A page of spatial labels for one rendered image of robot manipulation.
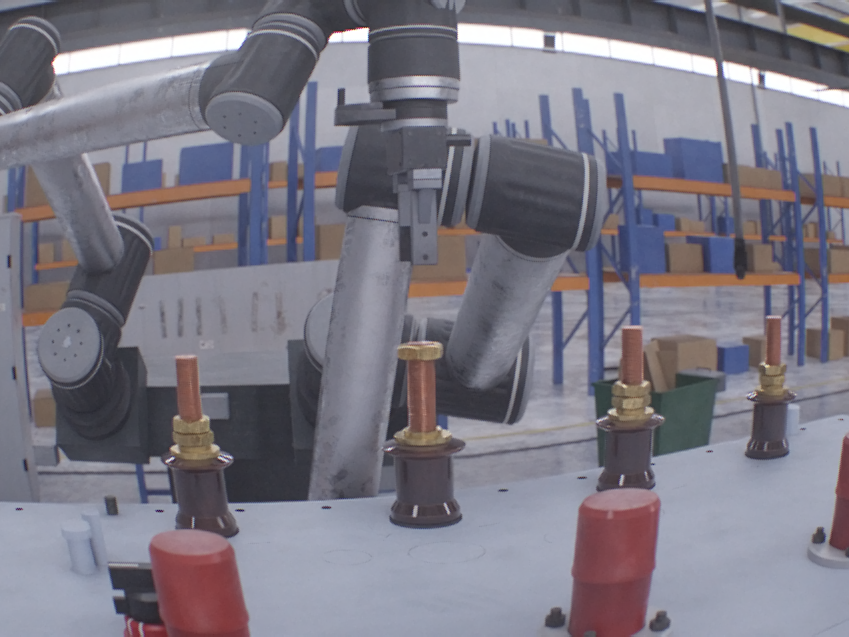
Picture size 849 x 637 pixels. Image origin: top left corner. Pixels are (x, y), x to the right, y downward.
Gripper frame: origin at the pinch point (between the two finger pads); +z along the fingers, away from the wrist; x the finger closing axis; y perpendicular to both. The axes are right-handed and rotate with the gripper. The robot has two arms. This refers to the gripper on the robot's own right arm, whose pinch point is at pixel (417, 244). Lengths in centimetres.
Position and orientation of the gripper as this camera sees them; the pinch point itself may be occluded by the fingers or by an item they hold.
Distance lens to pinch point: 115.9
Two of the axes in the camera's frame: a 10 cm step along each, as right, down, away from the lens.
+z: 0.3, 9.9, 1.1
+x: -1.6, -1.1, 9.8
